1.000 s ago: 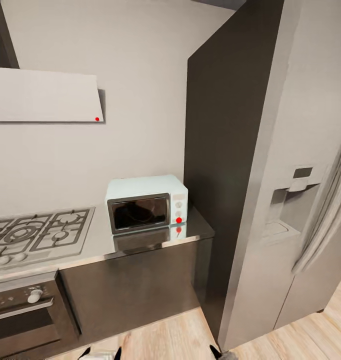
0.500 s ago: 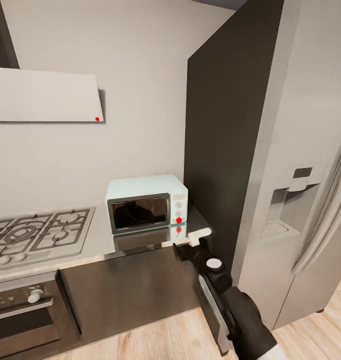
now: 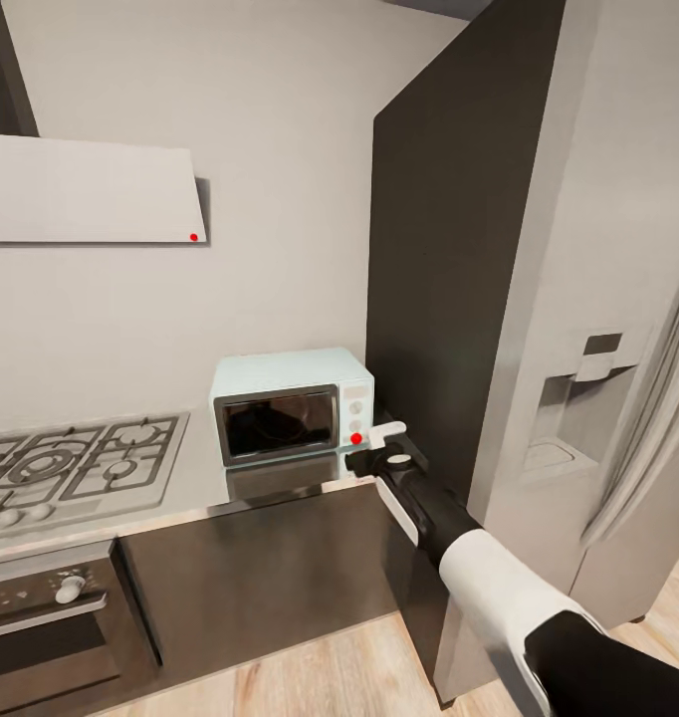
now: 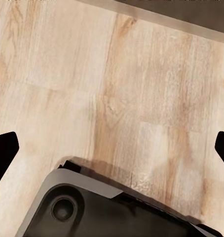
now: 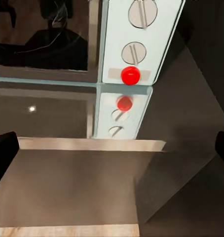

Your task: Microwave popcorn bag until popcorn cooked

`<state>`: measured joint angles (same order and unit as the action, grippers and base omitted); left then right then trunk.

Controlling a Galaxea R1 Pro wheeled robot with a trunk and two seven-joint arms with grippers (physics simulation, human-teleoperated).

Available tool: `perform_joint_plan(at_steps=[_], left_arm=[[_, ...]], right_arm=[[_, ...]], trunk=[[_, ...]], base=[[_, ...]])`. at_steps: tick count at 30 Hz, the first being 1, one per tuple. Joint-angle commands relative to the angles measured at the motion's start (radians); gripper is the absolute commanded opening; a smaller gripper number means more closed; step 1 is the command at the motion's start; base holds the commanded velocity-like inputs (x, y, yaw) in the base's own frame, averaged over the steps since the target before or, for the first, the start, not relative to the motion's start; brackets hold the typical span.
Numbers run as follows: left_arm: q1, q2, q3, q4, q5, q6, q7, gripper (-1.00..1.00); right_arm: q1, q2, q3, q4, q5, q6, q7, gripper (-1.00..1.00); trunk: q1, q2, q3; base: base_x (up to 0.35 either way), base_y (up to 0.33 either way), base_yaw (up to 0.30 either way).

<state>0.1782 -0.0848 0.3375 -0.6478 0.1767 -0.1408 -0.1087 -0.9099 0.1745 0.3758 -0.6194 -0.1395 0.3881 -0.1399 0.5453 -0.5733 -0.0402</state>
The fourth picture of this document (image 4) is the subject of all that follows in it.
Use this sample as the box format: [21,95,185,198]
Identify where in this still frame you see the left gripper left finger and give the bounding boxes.
[0,131,19,180]

